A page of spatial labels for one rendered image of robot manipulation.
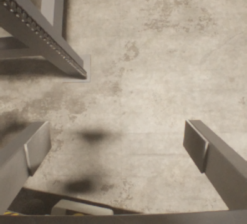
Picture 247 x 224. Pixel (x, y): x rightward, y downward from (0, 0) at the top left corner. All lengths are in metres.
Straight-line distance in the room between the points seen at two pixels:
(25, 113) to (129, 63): 0.62
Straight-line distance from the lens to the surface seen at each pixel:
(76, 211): 0.90
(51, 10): 0.77
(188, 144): 0.17
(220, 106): 1.00
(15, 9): 0.46
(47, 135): 0.17
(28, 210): 0.98
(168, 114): 0.92
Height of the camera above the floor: 0.91
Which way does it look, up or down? 81 degrees down
